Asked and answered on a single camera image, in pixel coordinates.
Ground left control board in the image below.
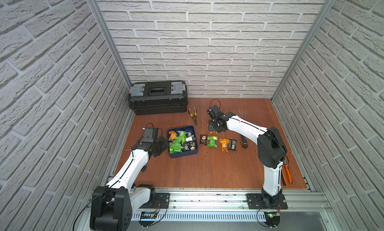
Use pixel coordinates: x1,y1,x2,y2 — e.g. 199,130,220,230
139,211,159,228

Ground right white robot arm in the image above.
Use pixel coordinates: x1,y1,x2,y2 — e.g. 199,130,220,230
207,106,287,198

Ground orange cookie packet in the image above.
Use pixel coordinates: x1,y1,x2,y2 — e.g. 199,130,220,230
219,139,230,153

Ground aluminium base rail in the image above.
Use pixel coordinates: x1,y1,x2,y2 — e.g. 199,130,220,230
132,188,332,223

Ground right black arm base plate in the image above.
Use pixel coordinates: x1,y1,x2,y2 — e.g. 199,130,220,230
246,193,288,210

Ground yellow black pliers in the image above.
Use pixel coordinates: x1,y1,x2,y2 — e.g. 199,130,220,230
188,107,198,126

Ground black cookie packet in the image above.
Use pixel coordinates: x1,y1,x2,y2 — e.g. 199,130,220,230
228,140,237,151
200,135,208,146

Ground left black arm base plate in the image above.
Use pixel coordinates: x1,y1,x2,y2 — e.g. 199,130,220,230
140,193,170,209

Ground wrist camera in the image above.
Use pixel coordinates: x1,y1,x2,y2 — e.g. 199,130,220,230
142,127,159,143
207,105,224,121

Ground black plastic toolbox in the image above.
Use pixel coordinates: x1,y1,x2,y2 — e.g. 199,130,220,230
128,80,188,116

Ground right control board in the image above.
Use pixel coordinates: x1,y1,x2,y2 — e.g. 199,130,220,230
264,212,281,228

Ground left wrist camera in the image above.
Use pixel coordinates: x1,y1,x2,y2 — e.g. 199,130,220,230
142,127,159,143

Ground orange handled pliers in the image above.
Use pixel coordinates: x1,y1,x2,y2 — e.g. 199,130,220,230
282,165,293,186

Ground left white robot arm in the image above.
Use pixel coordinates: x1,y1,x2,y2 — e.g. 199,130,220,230
90,137,169,231

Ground black screwdriver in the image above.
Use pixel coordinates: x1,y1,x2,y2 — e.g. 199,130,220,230
241,135,248,149

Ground control board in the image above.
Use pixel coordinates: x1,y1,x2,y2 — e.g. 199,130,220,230
139,211,159,228
264,212,281,228

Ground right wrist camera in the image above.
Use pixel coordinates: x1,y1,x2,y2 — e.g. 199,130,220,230
207,105,224,121

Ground dark blue storage box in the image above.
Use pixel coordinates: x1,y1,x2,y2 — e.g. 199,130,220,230
167,126,199,159

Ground green cookie packet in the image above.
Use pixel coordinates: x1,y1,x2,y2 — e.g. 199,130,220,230
207,136,218,148

